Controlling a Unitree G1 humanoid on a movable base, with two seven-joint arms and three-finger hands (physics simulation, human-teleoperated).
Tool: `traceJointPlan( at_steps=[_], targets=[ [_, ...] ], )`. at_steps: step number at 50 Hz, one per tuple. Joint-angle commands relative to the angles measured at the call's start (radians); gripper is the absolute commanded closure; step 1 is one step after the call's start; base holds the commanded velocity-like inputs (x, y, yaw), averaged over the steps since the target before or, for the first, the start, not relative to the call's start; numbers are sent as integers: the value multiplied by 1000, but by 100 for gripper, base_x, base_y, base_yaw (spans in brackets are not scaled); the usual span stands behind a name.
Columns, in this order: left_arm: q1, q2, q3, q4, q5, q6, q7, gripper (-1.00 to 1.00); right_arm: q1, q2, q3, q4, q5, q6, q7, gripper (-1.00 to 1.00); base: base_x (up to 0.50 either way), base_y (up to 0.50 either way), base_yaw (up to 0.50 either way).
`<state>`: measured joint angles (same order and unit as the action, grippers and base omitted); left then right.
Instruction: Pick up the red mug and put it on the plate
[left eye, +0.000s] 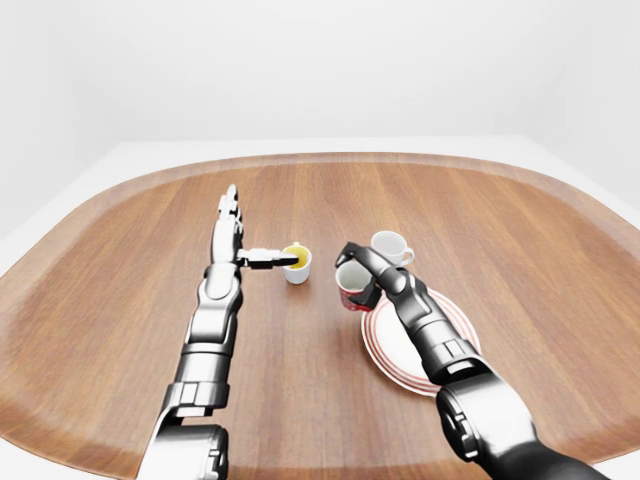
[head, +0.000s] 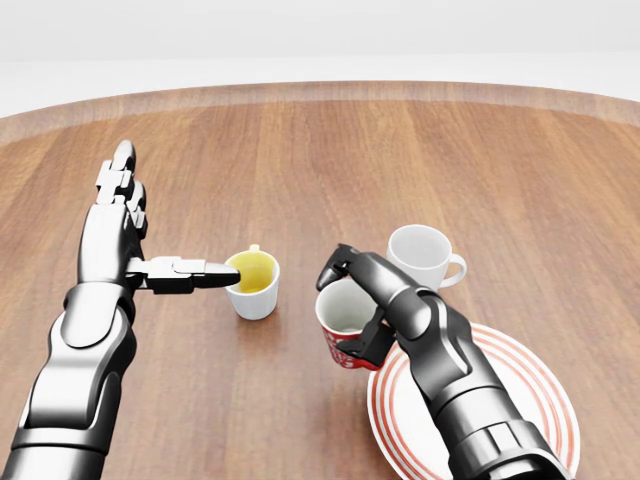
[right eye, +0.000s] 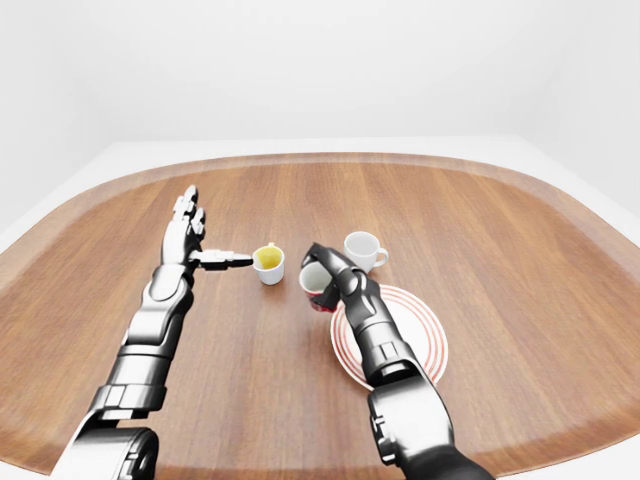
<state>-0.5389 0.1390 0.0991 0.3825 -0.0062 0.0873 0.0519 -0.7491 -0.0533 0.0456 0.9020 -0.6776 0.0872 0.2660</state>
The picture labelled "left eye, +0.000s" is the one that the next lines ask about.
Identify silver robot right hand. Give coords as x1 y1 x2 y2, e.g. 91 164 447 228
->
334 241 409 313

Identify silver robot left hand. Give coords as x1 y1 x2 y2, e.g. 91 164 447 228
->
210 183 298 271

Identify red mug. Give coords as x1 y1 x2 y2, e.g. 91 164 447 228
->
335 261 377 313

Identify white mug with yellow inside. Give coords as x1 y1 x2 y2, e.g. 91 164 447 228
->
281 241 313 286

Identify white plate with red rings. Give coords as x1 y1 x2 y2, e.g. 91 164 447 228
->
360 288 482 398

